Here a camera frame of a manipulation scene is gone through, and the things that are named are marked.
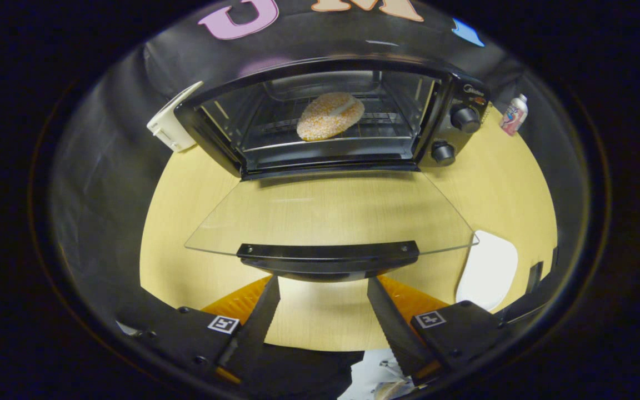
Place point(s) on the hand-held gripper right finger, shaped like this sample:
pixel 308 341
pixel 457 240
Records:
pixel 392 328

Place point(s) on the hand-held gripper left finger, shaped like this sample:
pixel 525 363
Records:
pixel 256 328

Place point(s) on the black toaster oven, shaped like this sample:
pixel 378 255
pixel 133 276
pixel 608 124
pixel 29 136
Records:
pixel 325 258

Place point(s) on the sprinkled cream bread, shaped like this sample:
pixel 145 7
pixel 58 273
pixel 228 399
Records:
pixel 325 119

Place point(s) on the white bread toaster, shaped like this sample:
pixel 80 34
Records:
pixel 170 130

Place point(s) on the dark cloth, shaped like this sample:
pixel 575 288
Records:
pixel 298 372

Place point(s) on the white plate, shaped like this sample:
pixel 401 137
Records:
pixel 486 272

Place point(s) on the black backdrop cloth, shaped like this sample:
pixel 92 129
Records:
pixel 103 183

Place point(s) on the white pink spray bottle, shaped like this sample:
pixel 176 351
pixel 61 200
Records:
pixel 513 116

